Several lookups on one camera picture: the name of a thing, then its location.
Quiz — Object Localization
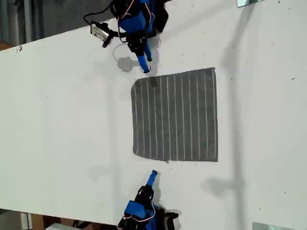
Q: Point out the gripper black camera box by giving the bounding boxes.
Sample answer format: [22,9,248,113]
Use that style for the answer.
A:
[164,210,180,230]
[90,21,113,48]

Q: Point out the white post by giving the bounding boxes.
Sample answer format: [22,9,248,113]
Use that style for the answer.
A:
[20,212,33,230]

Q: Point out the gripper red white wire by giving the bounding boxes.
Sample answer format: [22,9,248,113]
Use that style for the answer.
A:
[116,13,127,44]

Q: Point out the camera black cable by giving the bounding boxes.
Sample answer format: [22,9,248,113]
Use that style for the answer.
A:
[83,0,120,26]

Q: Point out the grey white-striped square towel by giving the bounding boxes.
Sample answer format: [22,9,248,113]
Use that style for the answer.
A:
[130,67,219,163]

